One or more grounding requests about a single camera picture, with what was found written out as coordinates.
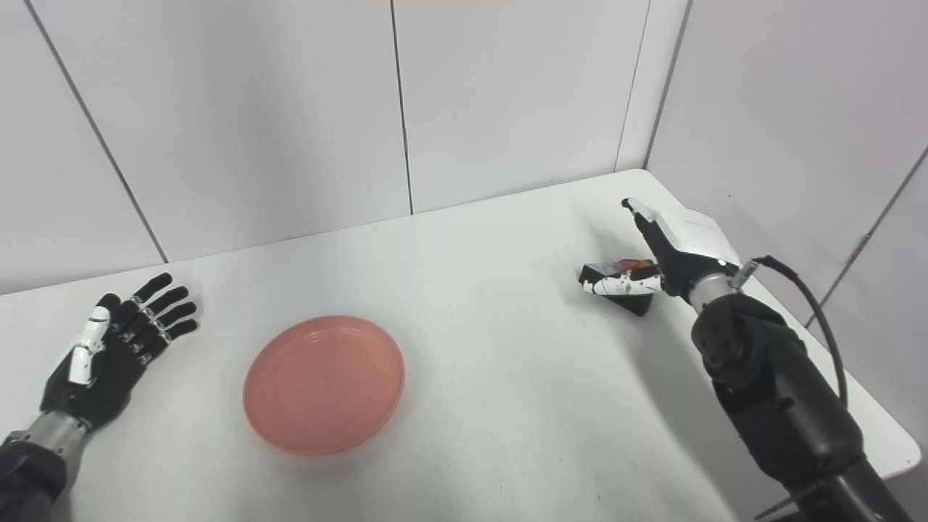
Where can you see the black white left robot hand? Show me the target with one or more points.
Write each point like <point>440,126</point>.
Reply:
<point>119,348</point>

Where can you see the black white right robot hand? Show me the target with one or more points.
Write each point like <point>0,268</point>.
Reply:
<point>670,250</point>

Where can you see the chocolate cake slice with fruit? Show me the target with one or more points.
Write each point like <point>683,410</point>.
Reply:
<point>623,279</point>

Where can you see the pink round plate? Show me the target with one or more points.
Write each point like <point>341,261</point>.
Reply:
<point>324,384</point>

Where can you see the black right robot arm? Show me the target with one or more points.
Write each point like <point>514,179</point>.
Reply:
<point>783,391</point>

